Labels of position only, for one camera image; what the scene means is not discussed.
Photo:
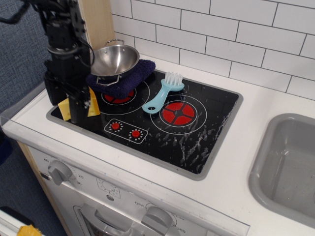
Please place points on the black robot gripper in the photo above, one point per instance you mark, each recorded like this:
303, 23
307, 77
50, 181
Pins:
65, 76

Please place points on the yellow toy cheese wedge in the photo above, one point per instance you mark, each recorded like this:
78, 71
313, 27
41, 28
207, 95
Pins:
93, 109

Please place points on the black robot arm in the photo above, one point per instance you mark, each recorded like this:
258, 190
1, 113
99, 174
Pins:
62, 23

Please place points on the light blue dish brush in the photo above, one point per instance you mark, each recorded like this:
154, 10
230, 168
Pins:
171, 82

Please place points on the dark blue folded cloth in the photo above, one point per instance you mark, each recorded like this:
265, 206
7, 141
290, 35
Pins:
124, 86

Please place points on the grey left oven knob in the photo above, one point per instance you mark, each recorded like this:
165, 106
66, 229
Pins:
59, 172

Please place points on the grey oven knob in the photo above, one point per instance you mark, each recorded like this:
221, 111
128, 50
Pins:
158, 220
59, 172

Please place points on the black toy stove top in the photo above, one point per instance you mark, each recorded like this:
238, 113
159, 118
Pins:
183, 137

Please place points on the yellow object at bottom left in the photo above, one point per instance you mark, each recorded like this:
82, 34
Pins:
29, 230

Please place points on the grey right oven knob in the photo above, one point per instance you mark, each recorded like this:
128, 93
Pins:
158, 220

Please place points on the grey sink basin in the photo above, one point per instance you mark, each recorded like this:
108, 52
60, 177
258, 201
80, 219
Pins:
282, 178

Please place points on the stainless steel bowl with handles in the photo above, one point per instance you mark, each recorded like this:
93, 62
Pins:
113, 62

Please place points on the wooden side post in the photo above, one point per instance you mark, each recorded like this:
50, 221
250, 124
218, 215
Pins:
99, 26

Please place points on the silver oven door handle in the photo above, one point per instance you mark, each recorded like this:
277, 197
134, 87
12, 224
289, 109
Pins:
106, 222

